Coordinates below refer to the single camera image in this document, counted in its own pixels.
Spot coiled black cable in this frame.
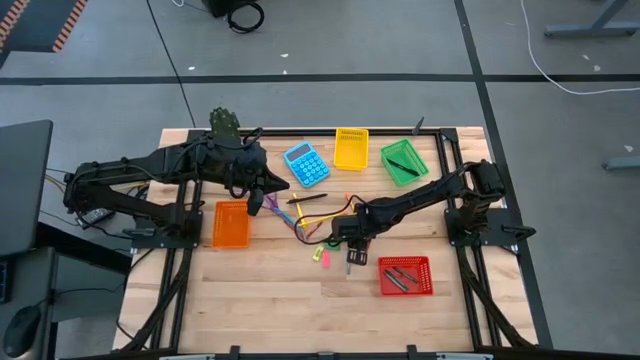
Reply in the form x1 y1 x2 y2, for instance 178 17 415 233
227 1 265 35

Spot black side desk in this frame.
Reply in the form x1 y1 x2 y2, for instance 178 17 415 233
0 222 132 360

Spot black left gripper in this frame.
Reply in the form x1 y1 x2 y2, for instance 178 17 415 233
234 144 291 217

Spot dark grey monitor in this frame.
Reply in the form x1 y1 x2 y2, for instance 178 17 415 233
0 119 54 257

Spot grey desk foot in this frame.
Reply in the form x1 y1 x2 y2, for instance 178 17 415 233
601 157 640 173

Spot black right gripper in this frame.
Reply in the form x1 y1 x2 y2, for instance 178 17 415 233
332 209 374 266

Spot black mat orange striped edge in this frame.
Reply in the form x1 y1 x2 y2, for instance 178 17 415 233
0 0 89 54

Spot yellow plastic bin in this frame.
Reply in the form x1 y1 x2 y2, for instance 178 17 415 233
333 127 370 172

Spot grey desk leg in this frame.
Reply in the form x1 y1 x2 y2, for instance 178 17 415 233
543 0 640 39

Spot black table frame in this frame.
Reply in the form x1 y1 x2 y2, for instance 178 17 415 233
117 127 554 360

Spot orange plastic bin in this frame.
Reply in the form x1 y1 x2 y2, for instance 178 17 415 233
211 199 252 250

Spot cactus in white pot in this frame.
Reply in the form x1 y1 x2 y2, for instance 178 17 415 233
208 107 242 143

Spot blue calculator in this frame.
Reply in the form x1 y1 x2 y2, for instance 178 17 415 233
282 140 332 189

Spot purple handled scissors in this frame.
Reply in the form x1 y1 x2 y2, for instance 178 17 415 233
263 192 312 244

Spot black computer mouse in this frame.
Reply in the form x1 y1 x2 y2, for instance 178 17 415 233
2 304 44 360

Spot black pen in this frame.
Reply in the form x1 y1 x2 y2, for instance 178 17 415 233
384 157 422 178
285 192 329 205

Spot black floor cable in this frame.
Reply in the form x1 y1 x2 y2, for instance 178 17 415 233
145 0 197 129

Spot red plastic bin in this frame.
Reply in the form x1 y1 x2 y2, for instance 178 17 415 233
377 255 434 297

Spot green plastic bin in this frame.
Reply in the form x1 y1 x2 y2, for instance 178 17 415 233
379 138 431 188

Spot black equipment box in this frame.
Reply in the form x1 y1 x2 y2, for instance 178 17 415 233
202 0 254 19

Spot white floor cable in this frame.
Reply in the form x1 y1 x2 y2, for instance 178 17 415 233
519 0 640 96

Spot black power adapter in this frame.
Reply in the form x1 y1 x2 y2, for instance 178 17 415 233
74 207 116 230

